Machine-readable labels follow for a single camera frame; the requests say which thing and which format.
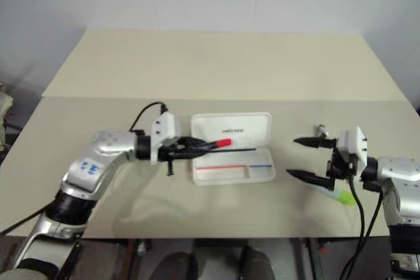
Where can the white plastic pencil case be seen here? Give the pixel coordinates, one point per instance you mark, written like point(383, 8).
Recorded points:
point(229, 165)

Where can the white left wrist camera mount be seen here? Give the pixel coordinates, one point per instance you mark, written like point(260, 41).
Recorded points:
point(165, 126)

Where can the dark rounded shape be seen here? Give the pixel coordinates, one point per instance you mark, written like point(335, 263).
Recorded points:
point(257, 265)
point(177, 267)

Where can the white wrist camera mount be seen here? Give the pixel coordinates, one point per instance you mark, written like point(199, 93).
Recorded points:
point(165, 126)
point(352, 144)

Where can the metal table frame leg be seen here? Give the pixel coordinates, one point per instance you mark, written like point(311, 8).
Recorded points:
point(138, 257)
point(313, 257)

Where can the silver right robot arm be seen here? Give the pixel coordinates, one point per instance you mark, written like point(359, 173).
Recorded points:
point(395, 170)

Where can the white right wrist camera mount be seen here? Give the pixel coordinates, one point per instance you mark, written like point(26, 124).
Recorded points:
point(352, 144)

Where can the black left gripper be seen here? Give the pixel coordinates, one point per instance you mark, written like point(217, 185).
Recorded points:
point(174, 150)

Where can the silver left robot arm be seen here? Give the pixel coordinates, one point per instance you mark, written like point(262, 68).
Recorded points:
point(105, 149)

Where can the red capped marker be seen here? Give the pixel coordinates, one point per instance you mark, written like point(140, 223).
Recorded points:
point(224, 142)

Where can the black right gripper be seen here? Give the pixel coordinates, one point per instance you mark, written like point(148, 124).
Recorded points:
point(341, 165)

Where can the green capped marker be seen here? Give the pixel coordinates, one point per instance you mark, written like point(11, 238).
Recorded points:
point(344, 197)

